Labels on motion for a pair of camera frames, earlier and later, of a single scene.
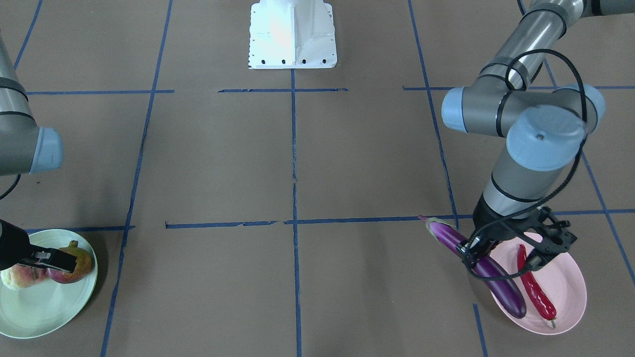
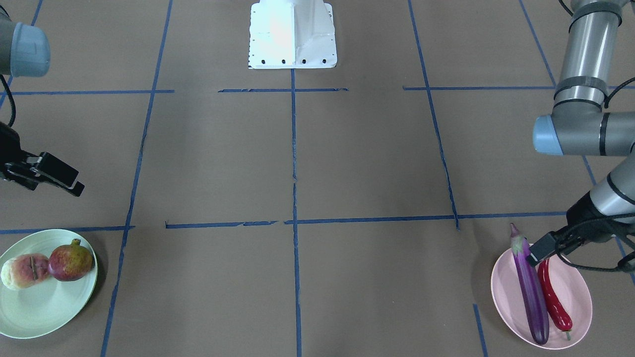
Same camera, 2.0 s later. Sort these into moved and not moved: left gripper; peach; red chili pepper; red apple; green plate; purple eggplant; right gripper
Moved: red chili pepper; purple eggplant; left gripper; right gripper
Not moved: red apple; peach; green plate
